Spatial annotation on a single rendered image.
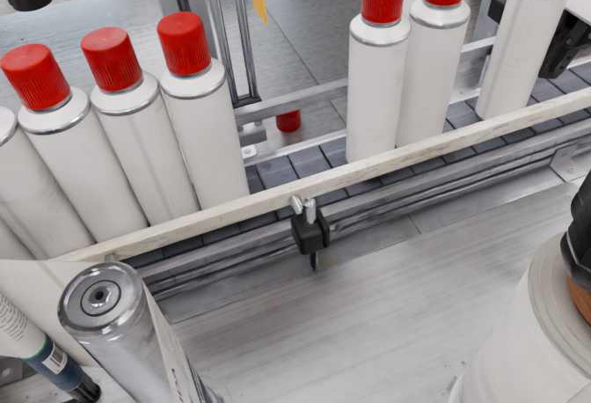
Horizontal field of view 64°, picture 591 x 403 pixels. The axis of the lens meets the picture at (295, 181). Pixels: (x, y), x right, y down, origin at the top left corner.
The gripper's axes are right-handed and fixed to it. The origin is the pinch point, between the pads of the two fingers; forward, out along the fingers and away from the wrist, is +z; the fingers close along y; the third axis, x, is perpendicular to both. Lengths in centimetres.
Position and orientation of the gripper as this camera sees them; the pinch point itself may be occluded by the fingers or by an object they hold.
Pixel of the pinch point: (553, 59)
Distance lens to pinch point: 60.4
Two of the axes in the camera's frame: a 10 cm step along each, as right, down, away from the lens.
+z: -2.7, 7.2, 6.4
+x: 9.0, -0.5, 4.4
